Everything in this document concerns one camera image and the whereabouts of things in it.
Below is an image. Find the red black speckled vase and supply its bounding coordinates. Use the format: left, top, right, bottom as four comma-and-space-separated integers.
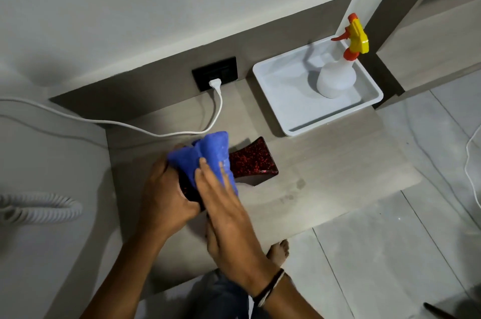
178, 136, 279, 211

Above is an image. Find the person's left hand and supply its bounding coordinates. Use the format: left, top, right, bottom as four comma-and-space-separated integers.
140, 143, 201, 243

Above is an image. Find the white plastic tray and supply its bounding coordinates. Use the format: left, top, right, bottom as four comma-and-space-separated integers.
253, 35, 384, 137

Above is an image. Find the white power plug cable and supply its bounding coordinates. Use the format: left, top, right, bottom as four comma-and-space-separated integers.
0, 78, 224, 138

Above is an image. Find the person's bare foot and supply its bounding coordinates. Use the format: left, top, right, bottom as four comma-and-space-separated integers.
266, 239, 290, 269

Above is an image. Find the person's right forearm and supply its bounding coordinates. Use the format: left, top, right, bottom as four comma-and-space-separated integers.
250, 272, 324, 319

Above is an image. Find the light wooden cabinet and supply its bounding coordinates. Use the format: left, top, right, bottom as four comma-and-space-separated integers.
363, 0, 481, 105

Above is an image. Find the white spray bottle yellow nozzle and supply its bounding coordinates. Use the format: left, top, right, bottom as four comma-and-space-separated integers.
316, 13, 370, 99

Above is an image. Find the black wristband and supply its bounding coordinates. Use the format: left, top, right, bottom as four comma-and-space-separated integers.
252, 268, 286, 308

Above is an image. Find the white coiled cord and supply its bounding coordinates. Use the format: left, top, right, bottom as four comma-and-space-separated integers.
0, 193, 83, 225

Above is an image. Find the black wall socket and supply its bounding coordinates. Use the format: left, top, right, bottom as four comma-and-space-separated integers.
192, 57, 239, 92

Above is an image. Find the person's right hand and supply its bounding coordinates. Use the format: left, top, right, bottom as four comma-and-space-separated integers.
194, 157, 281, 295

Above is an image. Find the thin white cable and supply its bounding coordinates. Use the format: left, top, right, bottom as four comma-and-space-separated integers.
464, 134, 481, 210

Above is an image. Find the blue cleaning cloth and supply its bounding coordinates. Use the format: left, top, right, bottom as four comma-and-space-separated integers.
167, 131, 239, 196

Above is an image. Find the brown wooden back panel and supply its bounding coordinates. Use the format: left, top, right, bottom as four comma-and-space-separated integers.
49, 0, 355, 128

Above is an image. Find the person's left forearm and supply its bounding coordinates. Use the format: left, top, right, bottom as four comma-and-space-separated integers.
80, 225, 168, 319

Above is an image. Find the dark pointed object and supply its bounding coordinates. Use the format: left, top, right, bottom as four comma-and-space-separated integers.
423, 302, 458, 319

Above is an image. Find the person's blue jeans leg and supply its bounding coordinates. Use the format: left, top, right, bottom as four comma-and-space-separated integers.
193, 269, 272, 319

